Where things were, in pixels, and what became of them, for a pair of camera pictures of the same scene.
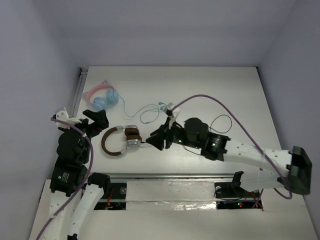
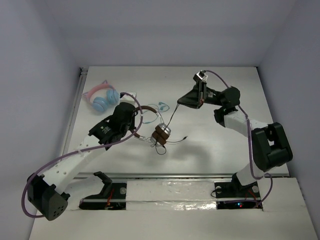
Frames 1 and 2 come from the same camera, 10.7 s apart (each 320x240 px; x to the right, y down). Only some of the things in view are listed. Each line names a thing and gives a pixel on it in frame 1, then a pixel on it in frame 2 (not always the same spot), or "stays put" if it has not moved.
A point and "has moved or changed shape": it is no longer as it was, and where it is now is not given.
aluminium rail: x=183 y=176 stays put
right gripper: x=157 y=136 -> x=191 y=99
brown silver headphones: x=132 y=132 has moved or changed shape
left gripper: x=91 y=125 -> x=130 y=122
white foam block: x=171 y=195 stays put
